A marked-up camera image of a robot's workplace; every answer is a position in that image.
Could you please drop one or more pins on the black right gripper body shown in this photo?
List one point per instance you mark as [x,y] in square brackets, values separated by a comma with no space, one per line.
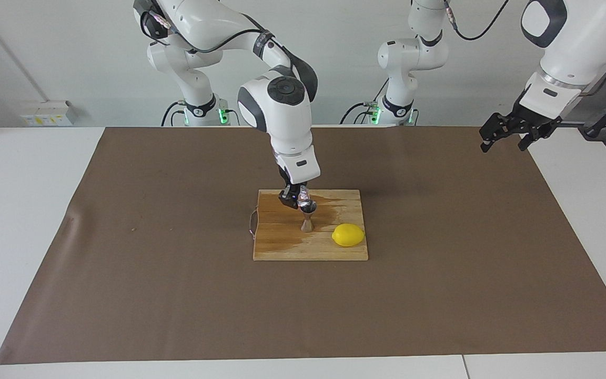
[289,196]

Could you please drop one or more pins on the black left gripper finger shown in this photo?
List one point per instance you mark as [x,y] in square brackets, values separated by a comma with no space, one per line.
[496,127]
[541,133]

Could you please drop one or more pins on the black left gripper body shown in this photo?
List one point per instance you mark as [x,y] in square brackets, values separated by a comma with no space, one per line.
[531,119]

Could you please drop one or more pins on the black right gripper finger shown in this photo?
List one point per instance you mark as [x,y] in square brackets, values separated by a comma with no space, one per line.
[303,186]

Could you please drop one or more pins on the small clear glass cup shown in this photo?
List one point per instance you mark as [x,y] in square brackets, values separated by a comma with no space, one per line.
[308,200]

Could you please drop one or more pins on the steel double jigger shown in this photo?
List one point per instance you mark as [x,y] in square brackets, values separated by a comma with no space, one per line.
[307,221]

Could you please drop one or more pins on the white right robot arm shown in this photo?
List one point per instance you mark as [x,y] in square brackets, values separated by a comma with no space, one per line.
[287,116]

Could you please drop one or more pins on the wooden cutting board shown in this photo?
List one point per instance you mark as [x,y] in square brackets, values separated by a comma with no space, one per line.
[282,245]

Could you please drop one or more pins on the yellow lemon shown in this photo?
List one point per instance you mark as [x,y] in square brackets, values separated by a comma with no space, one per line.
[348,235]

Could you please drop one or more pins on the brown paper table mat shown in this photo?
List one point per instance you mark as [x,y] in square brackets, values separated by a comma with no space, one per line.
[303,305]

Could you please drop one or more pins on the white wall socket box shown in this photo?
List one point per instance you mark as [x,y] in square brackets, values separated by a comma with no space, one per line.
[48,113]

